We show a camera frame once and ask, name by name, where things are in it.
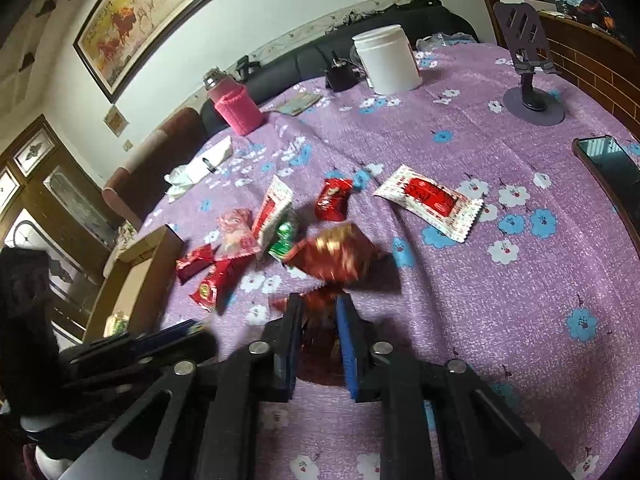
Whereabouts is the yellow green snack packet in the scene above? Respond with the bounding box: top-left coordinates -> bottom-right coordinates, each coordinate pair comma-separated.
104,311 -> 129,337

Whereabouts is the cardboard box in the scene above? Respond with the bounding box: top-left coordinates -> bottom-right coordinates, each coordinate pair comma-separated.
82,224 -> 186,346

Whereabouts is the red gold foil snack packet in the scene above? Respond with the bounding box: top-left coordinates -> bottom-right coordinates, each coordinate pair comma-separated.
272,222 -> 391,386

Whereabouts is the small wall sticker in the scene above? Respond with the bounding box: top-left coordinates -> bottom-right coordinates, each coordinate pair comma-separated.
103,105 -> 126,136

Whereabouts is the brown upholstered chair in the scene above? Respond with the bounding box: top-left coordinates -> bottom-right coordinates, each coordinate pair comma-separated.
102,106 -> 211,231

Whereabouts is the pink sleeved thermos bottle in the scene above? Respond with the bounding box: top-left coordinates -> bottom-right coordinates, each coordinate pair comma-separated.
202,66 -> 266,137

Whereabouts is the black leather sofa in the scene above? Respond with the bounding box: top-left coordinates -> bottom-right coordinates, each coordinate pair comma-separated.
200,7 -> 481,133

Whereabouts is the purple floral tablecloth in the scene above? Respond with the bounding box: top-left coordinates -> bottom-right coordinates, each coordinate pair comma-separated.
135,42 -> 640,480

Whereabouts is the green booklet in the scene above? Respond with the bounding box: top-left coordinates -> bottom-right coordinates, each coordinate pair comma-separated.
274,91 -> 323,117

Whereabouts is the grey phone stand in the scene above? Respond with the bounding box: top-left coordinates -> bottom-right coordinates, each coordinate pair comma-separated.
492,1 -> 566,126

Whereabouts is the framed horse painting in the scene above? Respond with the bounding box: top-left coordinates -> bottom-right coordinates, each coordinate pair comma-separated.
72,0 -> 278,103

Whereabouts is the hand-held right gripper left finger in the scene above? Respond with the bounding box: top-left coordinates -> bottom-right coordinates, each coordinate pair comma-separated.
60,292 -> 306,480

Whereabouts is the clear plastic bag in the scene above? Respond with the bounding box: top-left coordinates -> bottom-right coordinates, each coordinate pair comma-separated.
416,32 -> 476,53

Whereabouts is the pink snack packet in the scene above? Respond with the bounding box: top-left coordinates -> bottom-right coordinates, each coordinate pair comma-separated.
215,208 -> 262,261

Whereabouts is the wooden brick-pattern partition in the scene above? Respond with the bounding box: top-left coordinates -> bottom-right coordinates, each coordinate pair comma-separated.
467,0 -> 640,136

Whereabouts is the green candy packet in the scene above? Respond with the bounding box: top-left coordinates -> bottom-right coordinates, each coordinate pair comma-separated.
267,220 -> 301,263

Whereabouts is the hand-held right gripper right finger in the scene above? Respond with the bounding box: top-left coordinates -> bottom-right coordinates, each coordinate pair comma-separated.
335,292 -> 576,480

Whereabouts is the wooden glass cabinet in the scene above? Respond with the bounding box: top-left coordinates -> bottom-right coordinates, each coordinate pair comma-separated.
0,115 -> 126,346

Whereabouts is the dark red candy packet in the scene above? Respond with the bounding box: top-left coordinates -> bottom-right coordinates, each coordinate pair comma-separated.
314,177 -> 355,222

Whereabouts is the black smartphone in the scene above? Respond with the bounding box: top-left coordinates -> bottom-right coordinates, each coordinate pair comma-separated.
572,136 -> 640,221

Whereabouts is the black gadget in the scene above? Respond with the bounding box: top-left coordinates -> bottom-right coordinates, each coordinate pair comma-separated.
235,55 -> 262,81

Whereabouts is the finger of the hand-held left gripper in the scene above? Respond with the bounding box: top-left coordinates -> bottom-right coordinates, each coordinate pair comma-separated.
65,332 -> 218,401
60,319 -> 208,366

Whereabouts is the white plastic jar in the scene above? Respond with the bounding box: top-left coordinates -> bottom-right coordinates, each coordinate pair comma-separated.
351,24 -> 422,96

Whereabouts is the pile of black cables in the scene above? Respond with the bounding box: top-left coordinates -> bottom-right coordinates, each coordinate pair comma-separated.
345,0 -> 442,25

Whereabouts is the large white red snack packet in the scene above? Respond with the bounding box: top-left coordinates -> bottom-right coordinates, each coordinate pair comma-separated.
372,165 -> 486,244

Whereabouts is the white tissue paper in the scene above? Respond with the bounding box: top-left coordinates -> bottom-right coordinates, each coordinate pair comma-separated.
164,136 -> 233,203

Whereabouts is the red packet yellow label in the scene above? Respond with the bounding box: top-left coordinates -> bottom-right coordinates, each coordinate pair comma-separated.
189,255 -> 246,313

